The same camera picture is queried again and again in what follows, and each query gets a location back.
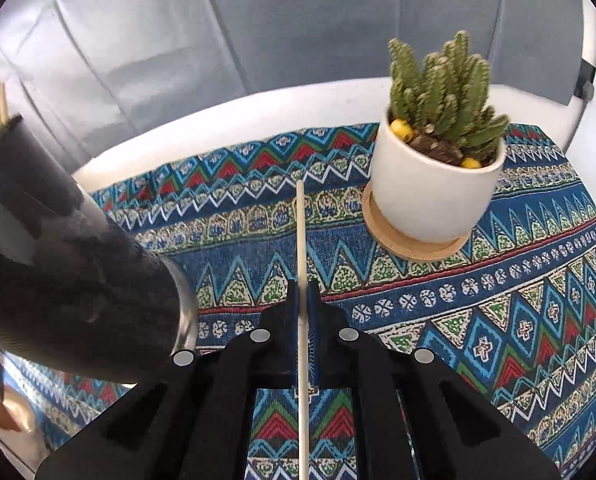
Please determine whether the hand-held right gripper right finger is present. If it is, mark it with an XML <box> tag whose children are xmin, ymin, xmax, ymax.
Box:
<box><xmin>305</xmin><ymin>280</ymin><xmax>561</xmax><ymax>480</ymax></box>

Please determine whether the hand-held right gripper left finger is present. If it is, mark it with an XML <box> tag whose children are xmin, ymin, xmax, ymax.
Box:
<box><xmin>35</xmin><ymin>279</ymin><xmax>301</xmax><ymax>480</ymax></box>

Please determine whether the slim wooden chopstick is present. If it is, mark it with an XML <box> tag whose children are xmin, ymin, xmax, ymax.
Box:
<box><xmin>296</xmin><ymin>181</ymin><xmax>311</xmax><ymax>480</ymax></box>

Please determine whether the black cylindrical utensil holder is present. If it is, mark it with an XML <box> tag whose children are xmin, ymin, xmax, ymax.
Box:
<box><xmin>0</xmin><ymin>114</ymin><xmax>199</xmax><ymax>386</ymax></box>

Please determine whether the round wooden coaster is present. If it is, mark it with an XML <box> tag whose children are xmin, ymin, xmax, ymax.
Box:
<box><xmin>362</xmin><ymin>185</ymin><xmax>471</xmax><ymax>262</ymax></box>

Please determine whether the blue patterned tablecloth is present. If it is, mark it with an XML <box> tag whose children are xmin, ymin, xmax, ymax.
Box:
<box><xmin>0</xmin><ymin>122</ymin><xmax>596</xmax><ymax>480</ymax></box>

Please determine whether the white ceramic plant pot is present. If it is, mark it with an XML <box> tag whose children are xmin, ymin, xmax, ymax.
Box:
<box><xmin>370</xmin><ymin>107</ymin><xmax>508</xmax><ymax>243</ymax></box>

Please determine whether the small green cactus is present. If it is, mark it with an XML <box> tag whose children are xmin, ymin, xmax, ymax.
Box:
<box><xmin>388</xmin><ymin>30</ymin><xmax>511</xmax><ymax>151</ymax></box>

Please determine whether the grey cloth backdrop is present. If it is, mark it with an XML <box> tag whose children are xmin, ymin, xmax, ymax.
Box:
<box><xmin>0</xmin><ymin>0</ymin><xmax>589</xmax><ymax>166</ymax></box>

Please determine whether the black backdrop clip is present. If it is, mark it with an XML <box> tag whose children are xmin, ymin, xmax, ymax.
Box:
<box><xmin>573</xmin><ymin>57</ymin><xmax>596</xmax><ymax>106</ymax></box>

